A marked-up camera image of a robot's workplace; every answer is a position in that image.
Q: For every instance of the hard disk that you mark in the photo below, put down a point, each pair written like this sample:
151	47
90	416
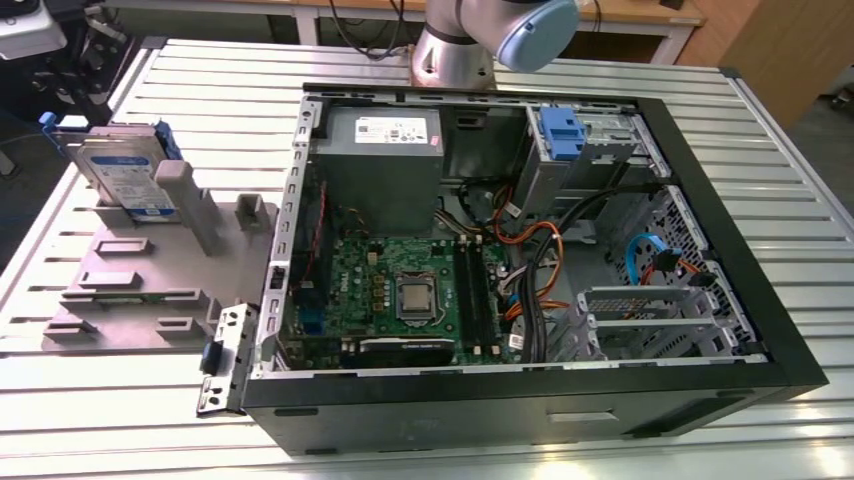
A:
123	180

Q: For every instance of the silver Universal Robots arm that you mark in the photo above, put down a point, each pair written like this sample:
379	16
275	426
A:
454	60

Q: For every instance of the metal disk bay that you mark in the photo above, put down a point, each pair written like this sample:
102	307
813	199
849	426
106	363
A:
641	295

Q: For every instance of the grey parts rack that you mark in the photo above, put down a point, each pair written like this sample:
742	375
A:
167	270

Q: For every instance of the grey power supply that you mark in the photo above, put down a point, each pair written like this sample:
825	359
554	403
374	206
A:
374	190

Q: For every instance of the black case fan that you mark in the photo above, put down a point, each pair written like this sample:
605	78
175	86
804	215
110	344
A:
310	260

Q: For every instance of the green motherboard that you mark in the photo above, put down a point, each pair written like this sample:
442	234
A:
363	280

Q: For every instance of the blue board connector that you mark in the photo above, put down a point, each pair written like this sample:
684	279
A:
313	320

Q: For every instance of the CPU socket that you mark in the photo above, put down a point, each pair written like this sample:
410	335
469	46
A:
400	300

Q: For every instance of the silver CPU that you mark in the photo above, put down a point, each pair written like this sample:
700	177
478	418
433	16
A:
417	300

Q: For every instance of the black graphics card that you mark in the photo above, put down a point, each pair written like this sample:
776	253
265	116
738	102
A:
401	350

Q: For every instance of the black RAM slot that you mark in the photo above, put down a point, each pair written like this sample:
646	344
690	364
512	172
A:
469	295
485	295

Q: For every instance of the blue plastic drive latch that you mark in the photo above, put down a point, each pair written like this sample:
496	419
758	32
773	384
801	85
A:
564	132

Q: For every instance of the grey metal drive cage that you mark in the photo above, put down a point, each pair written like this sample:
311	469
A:
554	180

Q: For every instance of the black open PC case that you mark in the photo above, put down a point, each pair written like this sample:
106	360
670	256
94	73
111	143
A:
468	410

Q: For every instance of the wooden desk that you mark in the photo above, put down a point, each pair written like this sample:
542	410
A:
668	21

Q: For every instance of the wooden cabinet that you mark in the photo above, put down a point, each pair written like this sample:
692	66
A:
788	50

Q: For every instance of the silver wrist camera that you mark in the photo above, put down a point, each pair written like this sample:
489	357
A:
30	37

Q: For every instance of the white frame desk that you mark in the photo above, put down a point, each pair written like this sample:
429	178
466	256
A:
306	27

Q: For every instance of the metal bracket with blue tab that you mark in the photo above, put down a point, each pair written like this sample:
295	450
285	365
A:
234	325

